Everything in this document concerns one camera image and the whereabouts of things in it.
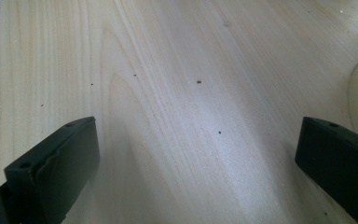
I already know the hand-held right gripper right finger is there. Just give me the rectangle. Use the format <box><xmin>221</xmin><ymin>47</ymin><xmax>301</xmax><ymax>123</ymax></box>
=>
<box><xmin>294</xmin><ymin>116</ymin><xmax>358</xmax><ymax>224</ymax></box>

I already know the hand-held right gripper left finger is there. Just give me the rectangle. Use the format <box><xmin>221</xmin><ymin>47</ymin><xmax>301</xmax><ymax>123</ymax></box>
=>
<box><xmin>4</xmin><ymin>116</ymin><xmax>102</xmax><ymax>224</ymax></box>

